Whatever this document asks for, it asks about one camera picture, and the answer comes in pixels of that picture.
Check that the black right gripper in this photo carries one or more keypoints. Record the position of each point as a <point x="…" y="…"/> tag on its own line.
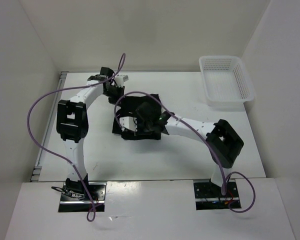
<point x="139" y="119"/>

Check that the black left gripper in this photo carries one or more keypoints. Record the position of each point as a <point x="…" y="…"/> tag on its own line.
<point x="118" y="98"/>

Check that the black shorts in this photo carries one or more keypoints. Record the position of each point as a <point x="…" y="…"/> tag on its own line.
<point x="127" y="107"/>

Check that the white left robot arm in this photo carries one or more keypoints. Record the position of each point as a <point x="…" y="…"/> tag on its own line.
<point x="72" y="125"/>

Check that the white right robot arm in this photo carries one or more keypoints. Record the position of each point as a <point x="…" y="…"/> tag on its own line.
<point x="222" y="141"/>

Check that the white plastic basket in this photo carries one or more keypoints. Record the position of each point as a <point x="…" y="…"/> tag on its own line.
<point x="226" y="81"/>

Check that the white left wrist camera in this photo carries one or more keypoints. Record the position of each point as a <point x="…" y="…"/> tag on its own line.
<point x="120" y="80"/>

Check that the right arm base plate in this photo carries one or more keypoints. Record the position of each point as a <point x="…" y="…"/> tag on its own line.
<point x="208" y="196"/>

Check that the aluminium frame rail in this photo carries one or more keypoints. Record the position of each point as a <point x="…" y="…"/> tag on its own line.
<point x="38" y="167"/>

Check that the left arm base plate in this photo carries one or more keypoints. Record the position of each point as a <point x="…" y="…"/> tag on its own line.
<point x="71" y="202"/>

